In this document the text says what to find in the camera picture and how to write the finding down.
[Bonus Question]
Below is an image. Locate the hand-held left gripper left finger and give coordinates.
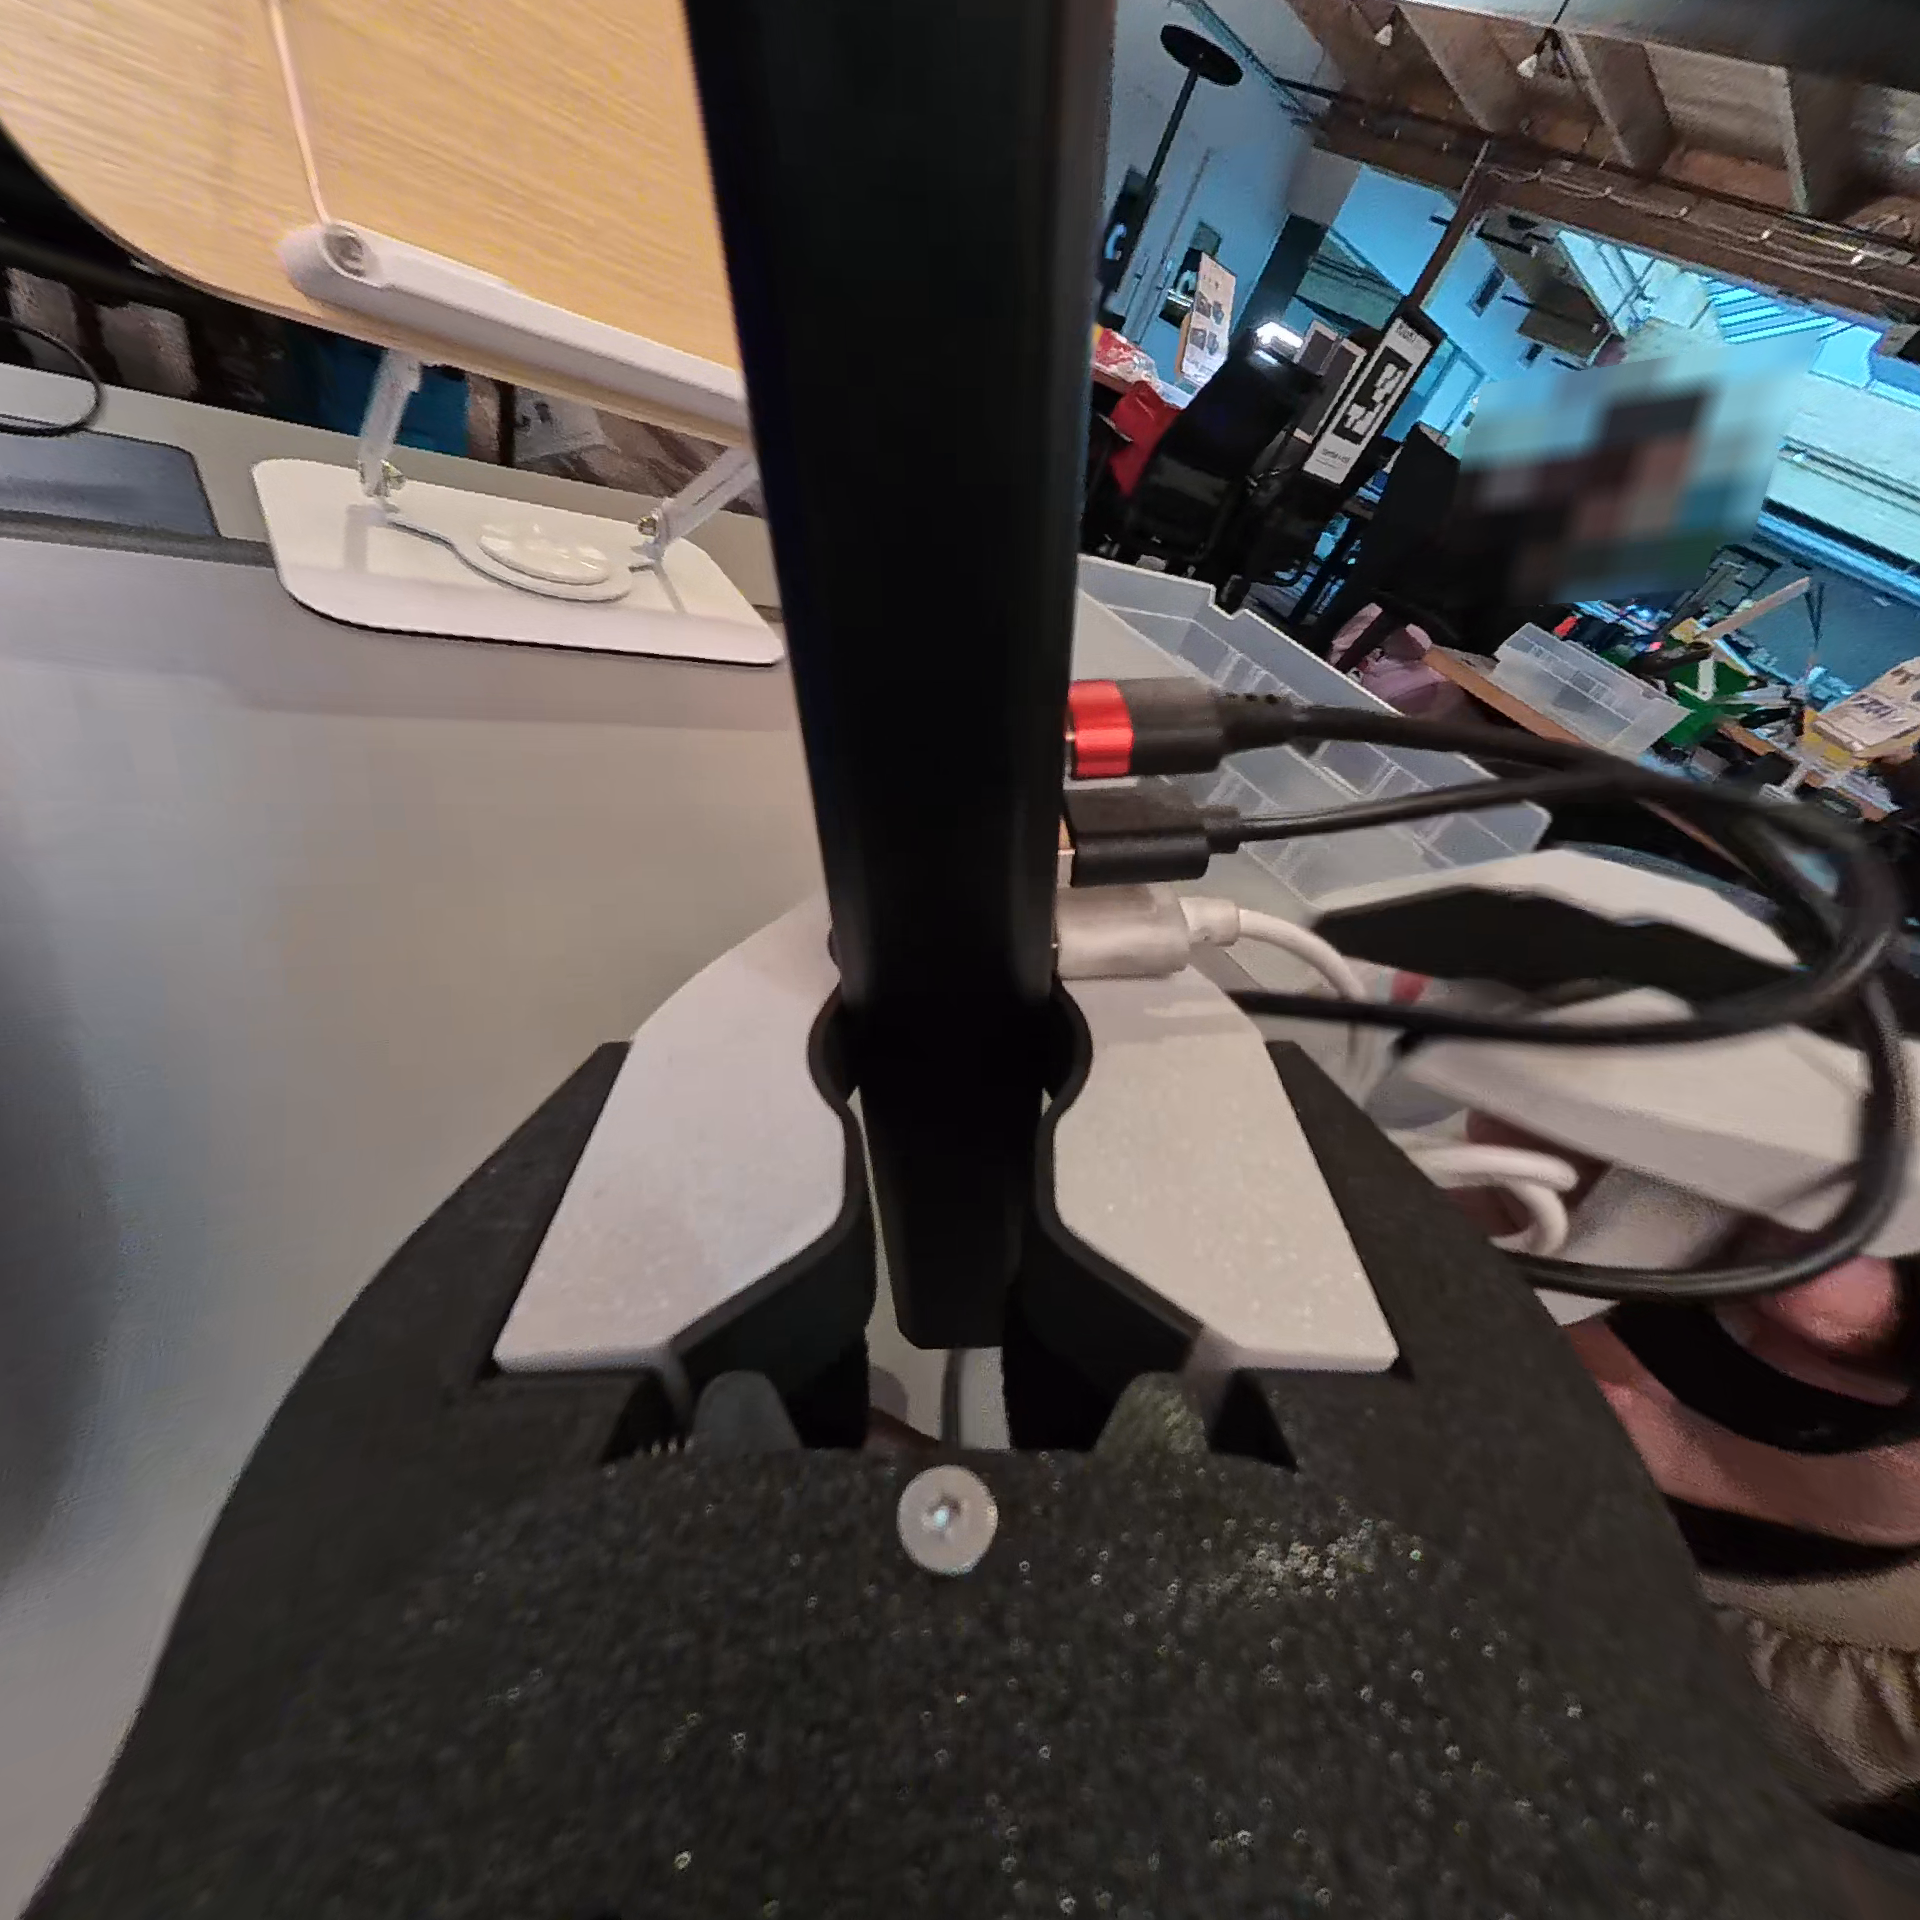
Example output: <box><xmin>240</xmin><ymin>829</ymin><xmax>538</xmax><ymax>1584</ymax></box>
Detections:
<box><xmin>491</xmin><ymin>901</ymin><xmax>872</xmax><ymax>1374</ymax></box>

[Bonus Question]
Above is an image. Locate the pink cloth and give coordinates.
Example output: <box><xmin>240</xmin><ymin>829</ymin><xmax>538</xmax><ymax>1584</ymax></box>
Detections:
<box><xmin>1332</xmin><ymin>621</ymin><xmax>1460</xmax><ymax>717</ymax></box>

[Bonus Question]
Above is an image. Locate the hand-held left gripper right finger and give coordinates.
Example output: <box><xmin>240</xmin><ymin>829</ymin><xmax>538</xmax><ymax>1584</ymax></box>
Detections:
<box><xmin>1046</xmin><ymin>972</ymin><xmax>1403</xmax><ymax>1374</ymax></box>

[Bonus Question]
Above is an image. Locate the red storage bin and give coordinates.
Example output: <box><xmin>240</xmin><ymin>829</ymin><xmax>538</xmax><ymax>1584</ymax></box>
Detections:
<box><xmin>1101</xmin><ymin>375</ymin><xmax>1190</xmax><ymax>501</ymax></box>

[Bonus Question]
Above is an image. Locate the person's right hand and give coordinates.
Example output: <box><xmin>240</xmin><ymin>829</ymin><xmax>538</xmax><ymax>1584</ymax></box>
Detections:
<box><xmin>1563</xmin><ymin>1254</ymin><xmax>1920</xmax><ymax>1550</ymax></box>

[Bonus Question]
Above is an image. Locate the black rectangular usb hub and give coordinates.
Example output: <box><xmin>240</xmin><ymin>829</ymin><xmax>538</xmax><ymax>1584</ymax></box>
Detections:
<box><xmin>682</xmin><ymin>0</ymin><xmax>1119</xmax><ymax>1349</ymax></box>

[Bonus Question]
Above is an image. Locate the white usb cable blue tape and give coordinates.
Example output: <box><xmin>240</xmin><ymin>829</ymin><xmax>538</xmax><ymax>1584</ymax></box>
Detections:
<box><xmin>1056</xmin><ymin>882</ymin><xmax>1580</xmax><ymax>1256</ymax></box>

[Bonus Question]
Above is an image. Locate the grey work table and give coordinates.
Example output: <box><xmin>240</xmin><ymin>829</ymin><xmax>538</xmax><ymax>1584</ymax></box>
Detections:
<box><xmin>1423</xmin><ymin>644</ymin><xmax>1895</xmax><ymax>823</ymax></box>

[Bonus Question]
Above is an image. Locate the clear plastic container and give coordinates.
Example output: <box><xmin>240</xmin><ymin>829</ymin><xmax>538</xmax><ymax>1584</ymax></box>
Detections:
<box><xmin>1493</xmin><ymin>621</ymin><xmax>1691</xmax><ymax>755</ymax></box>

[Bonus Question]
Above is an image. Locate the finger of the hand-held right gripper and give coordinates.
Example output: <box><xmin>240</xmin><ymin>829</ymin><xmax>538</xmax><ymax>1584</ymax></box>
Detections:
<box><xmin>1311</xmin><ymin>844</ymin><xmax>1805</xmax><ymax>1000</ymax></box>
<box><xmin>1392</xmin><ymin>1019</ymin><xmax>1920</xmax><ymax>1310</ymax></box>

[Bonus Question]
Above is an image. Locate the black usb cable red collar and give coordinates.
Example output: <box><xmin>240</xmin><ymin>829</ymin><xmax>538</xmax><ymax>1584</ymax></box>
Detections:
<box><xmin>1063</xmin><ymin>678</ymin><xmax>1903</xmax><ymax>1055</ymax></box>

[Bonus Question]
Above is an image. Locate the black framed marker sign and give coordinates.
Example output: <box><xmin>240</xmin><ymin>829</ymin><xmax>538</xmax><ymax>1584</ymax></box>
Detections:
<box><xmin>1302</xmin><ymin>307</ymin><xmax>1447</xmax><ymax>487</ymax></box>

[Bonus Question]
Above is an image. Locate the black office chair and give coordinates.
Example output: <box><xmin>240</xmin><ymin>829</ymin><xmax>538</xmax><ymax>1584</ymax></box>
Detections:
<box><xmin>1110</xmin><ymin>351</ymin><xmax>1355</xmax><ymax>582</ymax></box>

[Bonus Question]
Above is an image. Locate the wooden book stand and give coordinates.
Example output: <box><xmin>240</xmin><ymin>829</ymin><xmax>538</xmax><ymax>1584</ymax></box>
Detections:
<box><xmin>0</xmin><ymin>0</ymin><xmax>792</xmax><ymax>671</ymax></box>

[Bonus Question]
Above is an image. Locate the black power cable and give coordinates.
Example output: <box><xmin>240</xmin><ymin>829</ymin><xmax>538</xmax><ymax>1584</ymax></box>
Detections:
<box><xmin>0</xmin><ymin>310</ymin><xmax>102</xmax><ymax>440</ymax></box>

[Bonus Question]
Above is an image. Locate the clear plastic bin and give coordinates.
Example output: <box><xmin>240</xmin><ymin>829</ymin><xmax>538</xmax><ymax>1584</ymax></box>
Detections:
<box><xmin>1076</xmin><ymin>555</ymin><xmax>1557</xmax><ymax>906</ymax></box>

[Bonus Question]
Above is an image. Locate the green tray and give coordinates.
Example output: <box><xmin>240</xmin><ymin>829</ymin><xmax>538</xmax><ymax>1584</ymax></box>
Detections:
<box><xmin>1669</xmin><ymin>660</ymin><xmax>1789</xmax><ymax>748</ymax></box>

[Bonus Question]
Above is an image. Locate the black disc pole stand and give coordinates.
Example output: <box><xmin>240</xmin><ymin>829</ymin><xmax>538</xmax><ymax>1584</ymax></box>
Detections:
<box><xmin>1101</xmin><ymin>23</ymin><xmax>1250</xmax><ymax>291</ymax></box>

